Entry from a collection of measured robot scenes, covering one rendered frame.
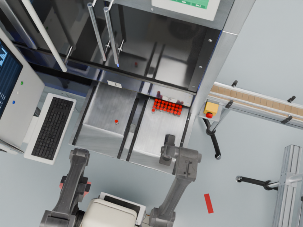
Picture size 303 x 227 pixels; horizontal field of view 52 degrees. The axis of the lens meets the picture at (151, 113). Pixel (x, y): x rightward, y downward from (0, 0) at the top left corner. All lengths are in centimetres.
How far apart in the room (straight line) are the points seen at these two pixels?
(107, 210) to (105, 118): 72
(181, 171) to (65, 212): 44
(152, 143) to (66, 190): 79
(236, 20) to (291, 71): 230
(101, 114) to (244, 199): 149
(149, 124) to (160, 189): 94
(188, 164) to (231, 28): 52
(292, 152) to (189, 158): 135
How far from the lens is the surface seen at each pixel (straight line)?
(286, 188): 240
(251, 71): 321
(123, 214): 142
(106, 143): 193
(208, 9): 106
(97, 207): 143
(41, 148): 207
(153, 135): 192
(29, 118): 212
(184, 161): 122
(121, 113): 197
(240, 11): 107
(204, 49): 129
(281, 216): 237
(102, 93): 203
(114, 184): 278
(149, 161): 190
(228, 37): 118
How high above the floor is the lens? 275
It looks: 72 degrees down
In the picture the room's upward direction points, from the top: 2 degrees clockwise
